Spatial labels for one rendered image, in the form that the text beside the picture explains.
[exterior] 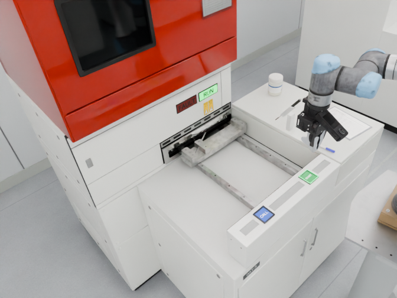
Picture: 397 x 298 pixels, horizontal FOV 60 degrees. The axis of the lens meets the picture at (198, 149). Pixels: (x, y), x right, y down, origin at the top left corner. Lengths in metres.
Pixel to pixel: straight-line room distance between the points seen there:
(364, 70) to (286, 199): 0.52
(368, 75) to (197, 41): 0.65
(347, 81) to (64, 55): 0.83
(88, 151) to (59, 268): 1.27
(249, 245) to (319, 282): 1.12
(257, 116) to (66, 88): 0.90
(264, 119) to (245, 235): 0.65
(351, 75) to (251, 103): 0.77
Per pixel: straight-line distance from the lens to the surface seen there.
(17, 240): 2.78
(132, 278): 2.07
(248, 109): 1.73
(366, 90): 1.09
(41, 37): 1.09
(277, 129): 1.62
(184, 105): 1.54
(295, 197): 1.33
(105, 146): 1.40
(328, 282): 2.27
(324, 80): 1.11
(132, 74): 1.26
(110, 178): 1.50
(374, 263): 1.74
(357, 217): 1.51
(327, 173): 1.44
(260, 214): 1.26
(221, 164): 1.64
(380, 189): 1.64
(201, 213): 1.45
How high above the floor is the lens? 1.96
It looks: 41 degrees down
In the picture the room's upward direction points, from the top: 6 degrees counter-clockwise
